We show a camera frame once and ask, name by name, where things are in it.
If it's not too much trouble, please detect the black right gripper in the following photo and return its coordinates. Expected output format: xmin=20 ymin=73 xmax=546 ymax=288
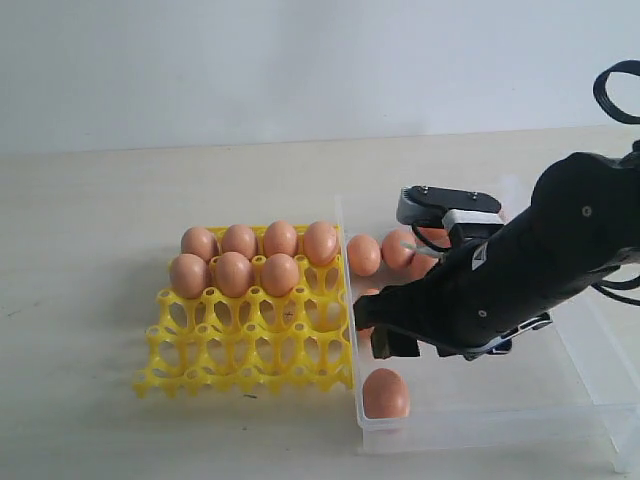
xmin=368 ymin=152 xmax=639 ymax=359

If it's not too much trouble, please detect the brown egg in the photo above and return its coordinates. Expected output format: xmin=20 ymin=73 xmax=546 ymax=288
xmin=169 ymin=253 xmax=211 ymax=299
xmin=347 ymin=234 xmax=381 ymax=277
xmin=362 ymin=368 xmax=410 ymax=419
xmin=263 ymin=220 xmax=298 ymax=258
xmin=213 ymin=251 xmax=254 ymax=298
xmin=381 ymin=229 xmax=416 ymax=270
xmin=303 ymin=221 xmax=339 ymax=266
xmin=407 ymin=253 xmax=438 ymax=281
xmin=180 ymin=226 xmax=219 ymax=263
xmin=221 ymin=224 xmax=258 ymax=260
xmin=354 ymin=288 xmax=383 ymax=338
xmin=261 ymin=253 xmax=300 ymax=297
xmin=417 ymin=227 xmax=451 ymax=248

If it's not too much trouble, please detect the yellow plastic egg tray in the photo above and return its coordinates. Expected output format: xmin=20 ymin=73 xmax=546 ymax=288
xmin=132 ymin=248 xmax=354 ymax=397

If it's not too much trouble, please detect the clear plastic bin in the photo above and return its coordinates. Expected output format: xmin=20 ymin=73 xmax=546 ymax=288
xmin=333 ymin=172 xmax=640 ymax=474

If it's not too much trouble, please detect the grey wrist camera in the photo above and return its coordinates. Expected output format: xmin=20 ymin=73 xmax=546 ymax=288
xmin=396 ymin=185 xmax=502 ymax=228

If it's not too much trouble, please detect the black cable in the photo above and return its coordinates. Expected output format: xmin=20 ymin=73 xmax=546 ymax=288
xmin=592 ymin=59 xmax=640 ymax=306

